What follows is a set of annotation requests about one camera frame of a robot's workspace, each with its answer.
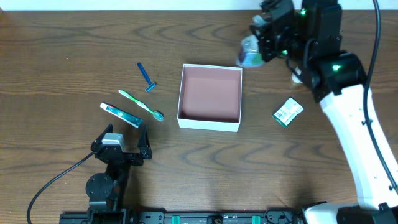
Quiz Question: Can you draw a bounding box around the green white soap packet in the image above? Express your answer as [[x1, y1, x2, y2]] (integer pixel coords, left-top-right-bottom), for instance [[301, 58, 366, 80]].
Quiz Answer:
[[272, 98, 303, 128]]

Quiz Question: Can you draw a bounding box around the white box with brown interior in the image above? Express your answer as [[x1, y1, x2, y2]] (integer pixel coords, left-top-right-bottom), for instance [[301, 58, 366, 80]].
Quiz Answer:
[[177, 64, 243, 132]]

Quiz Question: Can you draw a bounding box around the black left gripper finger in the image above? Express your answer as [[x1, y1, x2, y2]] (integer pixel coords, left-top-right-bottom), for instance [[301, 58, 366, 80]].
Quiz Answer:
[[92, 124, 113, 146], [137, 126, 152, 159]]

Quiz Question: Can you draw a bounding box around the green toothbrush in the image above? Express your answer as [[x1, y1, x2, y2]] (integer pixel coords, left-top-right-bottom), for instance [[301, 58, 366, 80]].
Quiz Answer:
[[118, 90, 164, 122]]

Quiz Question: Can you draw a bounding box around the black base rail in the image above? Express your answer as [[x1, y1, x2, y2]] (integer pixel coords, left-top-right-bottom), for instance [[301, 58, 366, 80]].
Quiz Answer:
[[59, 209, 305, 224]]

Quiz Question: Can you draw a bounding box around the teal toothpaste tube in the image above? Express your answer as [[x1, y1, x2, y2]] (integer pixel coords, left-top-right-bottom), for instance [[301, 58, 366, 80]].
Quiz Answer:
[[100, 103, 143, 129]]

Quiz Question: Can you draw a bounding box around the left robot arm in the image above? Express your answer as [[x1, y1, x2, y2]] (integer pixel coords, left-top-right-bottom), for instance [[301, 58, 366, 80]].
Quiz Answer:
[[84, 124, 152, 224]]

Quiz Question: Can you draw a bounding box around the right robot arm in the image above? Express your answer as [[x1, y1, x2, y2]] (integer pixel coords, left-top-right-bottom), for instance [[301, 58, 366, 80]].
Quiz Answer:
[[251, 0, 397, 223]]

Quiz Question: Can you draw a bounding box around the clear soap pump bottle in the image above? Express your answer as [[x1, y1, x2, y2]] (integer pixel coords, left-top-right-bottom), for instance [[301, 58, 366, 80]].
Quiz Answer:
[[236, 15, 266, 68]]

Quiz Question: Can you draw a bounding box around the right black cable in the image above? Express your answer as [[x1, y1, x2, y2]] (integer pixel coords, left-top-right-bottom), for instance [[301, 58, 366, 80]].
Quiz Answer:
[[362, 0, 398, 194]]

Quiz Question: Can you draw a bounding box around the white lotion tube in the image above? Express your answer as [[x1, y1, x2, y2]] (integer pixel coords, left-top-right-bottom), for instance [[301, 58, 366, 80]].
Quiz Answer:
[[291, 66, 302, 86]]

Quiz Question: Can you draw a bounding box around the blue disposable razor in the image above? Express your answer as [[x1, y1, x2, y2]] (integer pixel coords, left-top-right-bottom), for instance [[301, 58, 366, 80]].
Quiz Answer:
[[137, 62, 157, 92]]

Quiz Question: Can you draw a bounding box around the left black cable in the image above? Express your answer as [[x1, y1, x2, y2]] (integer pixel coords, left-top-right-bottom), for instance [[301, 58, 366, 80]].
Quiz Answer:
[[26, 151, 95, 224]]

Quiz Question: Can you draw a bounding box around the black cable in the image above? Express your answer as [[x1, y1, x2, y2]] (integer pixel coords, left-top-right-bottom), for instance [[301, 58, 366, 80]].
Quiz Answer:
[[26, 151, 95, 224], [362, 0, 398, 194]]

